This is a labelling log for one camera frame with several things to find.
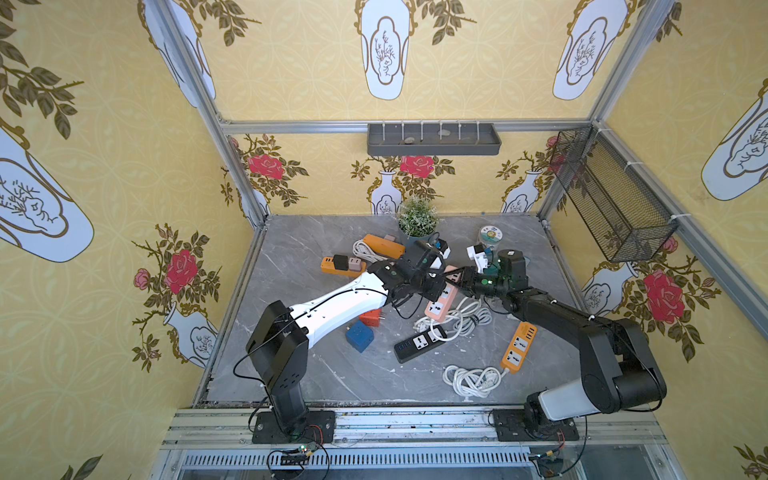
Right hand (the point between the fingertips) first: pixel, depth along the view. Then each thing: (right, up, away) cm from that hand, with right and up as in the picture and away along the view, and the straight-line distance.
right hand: (439, 281), depth 85 cm
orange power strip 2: (+23, -19, 0) cm, 29 cm away
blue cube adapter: (-23, -15, -1) cm, 27 cm away
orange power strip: (-15, +10, +21) cm, 28 cm away
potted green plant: (-5, +18, +13) cm, 23 cm away
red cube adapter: (-19, -11, +4) cm, 22 cm away
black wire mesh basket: (+45, +16, -10) cm, 49 cm away
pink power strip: (0, -7, -5) cm, 8 cm away
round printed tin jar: (+22, +14, +21) cm, 33 cm away
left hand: (0, 0, -4) cm, 4 cm away
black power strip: (-6, -18, +1) cm, 18 cm away
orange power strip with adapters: (-35, +3, +18) cm, 40 cm away
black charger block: (-30, +4, +15) cm, 34 cm away
